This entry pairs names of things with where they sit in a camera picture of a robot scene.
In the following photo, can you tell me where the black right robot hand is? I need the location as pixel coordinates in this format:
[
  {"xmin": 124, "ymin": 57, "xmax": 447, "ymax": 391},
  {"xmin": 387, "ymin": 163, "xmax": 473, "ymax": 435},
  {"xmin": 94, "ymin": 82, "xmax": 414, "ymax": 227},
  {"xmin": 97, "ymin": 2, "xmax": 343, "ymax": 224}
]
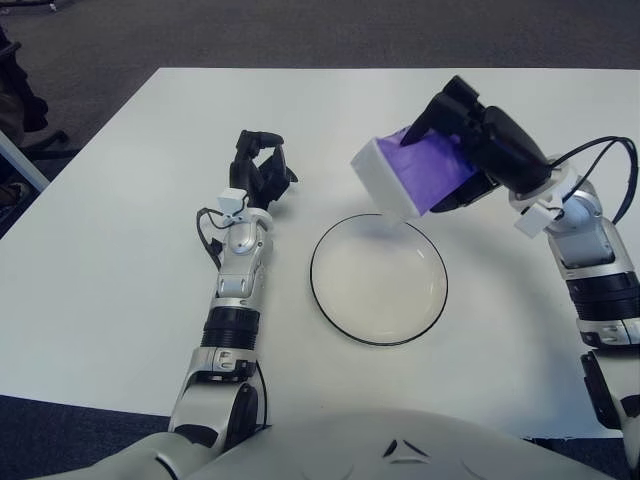
[{"xmin": 399, "ymin": 74, "xmax": 556, "ymax": 215}]

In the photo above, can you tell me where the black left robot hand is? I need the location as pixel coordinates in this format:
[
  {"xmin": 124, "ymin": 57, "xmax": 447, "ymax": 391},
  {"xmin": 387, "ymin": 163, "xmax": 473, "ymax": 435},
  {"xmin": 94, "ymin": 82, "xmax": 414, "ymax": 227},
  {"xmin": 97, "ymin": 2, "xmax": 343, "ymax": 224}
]
[{"xmin": 228, "ymin": 129, "xmax": 300, "ymax": 210}]

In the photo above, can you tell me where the purple tissue paper pack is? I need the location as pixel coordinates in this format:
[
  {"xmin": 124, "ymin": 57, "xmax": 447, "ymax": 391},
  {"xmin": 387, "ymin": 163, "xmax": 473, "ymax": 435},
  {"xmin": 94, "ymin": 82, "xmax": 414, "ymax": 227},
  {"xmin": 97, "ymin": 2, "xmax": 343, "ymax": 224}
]
[{"xmin": 350, "ymin": 127, "xmax": 481, "ymax": 219}]

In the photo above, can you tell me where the white plate black rim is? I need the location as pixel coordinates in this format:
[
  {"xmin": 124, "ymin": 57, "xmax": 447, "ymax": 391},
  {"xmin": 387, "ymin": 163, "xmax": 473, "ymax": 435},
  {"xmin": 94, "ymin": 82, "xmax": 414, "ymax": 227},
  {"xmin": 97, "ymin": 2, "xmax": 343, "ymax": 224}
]
[{"xmin": 308, "ymin": 213, "xmax": 449, "ymax": 347}]

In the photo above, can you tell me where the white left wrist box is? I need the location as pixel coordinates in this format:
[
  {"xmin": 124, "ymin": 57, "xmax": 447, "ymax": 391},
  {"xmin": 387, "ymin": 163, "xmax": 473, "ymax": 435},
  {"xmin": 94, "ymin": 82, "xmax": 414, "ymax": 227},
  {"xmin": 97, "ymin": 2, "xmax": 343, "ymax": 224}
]
[{"xmin": 217, "ymin": 188, "xmax": 250, "ymax": 225}]

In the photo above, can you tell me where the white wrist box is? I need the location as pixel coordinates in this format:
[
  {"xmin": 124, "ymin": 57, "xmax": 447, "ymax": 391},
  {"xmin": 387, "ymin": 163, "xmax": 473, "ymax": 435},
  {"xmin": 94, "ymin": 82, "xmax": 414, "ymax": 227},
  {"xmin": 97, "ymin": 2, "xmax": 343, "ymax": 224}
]
[
  {"xmin": 517, "ymin": 201, "xmax": 565, "ymax": 237},
  {"xmin": 217, "ymin": 188, "xmax": 250, "ymax": 225}
]

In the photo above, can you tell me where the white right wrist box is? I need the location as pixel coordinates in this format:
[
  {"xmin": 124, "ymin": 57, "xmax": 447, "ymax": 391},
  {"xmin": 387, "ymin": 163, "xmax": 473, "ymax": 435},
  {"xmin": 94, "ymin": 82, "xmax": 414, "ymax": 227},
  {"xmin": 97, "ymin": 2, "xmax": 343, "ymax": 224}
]
[{"xmin": 517, "ymin": 201, "xmax": 565, "ymax": 237}]

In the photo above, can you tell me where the white desk panel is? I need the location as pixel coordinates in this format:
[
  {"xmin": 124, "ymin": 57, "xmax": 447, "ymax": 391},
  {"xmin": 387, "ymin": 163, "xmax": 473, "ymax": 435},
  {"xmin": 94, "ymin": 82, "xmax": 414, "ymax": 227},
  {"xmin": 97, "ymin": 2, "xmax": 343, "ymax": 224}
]
[{"xmin": 0, "ymin": 132, "xmax": 50, "ymax": 192}]

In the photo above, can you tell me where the dark shoe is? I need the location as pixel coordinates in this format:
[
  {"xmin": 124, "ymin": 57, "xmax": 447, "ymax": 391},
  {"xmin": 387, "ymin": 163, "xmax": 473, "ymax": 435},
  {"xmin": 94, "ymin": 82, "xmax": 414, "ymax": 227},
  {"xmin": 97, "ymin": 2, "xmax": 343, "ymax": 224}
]
[{"xmin": 0, "ymin": 182, "xmax": 30, "ymax": 209}]

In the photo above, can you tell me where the grey robot torso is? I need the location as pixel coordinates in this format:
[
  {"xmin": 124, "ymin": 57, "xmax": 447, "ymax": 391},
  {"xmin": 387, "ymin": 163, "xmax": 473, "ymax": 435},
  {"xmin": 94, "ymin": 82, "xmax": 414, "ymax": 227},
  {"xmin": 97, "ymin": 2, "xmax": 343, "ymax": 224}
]
[{"xmin": 89, "ymin": 409, "xmax": 640, "ymax": 480}]

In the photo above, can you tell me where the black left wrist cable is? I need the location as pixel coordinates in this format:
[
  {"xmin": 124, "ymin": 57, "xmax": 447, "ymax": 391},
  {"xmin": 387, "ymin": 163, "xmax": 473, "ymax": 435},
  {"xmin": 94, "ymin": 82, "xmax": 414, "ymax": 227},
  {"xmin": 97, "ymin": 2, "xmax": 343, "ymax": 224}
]
[{"xmin": 194, "ymin": 207, "xmax": 224, "ymax": 270}]

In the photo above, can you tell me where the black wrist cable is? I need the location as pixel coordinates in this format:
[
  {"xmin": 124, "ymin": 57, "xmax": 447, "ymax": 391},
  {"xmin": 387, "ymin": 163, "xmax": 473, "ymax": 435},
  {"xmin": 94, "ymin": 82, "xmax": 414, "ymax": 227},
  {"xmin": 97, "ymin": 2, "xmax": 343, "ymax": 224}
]
[
  {"xmin": 194, "ymin": 207, "xmax": 224, "ymax": 270},
  {"xmin": 549, "ymin": 137, "xmax": 640, "ymax": 225}
]

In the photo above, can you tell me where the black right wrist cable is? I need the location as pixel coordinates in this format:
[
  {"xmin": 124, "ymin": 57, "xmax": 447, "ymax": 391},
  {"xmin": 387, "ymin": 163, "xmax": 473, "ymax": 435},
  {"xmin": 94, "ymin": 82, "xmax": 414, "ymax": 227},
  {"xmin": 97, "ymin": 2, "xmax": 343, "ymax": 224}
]
[{"xmin": 549, "ymin": 137, "xmax": 640, "ymax": 225}]

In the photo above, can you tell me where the thin black elbow cable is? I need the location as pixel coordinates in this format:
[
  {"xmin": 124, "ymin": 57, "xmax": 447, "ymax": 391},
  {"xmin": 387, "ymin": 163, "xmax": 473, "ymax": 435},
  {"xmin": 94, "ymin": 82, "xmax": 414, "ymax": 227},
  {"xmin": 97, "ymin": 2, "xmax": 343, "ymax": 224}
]
[{"xmin": 253, "ymin": 363, "xmax": 272, "ymax": 430}]

